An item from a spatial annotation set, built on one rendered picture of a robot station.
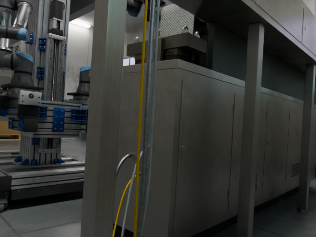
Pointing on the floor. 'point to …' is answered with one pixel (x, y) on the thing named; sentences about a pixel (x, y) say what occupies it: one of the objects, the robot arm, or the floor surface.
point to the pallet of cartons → (15, 135)
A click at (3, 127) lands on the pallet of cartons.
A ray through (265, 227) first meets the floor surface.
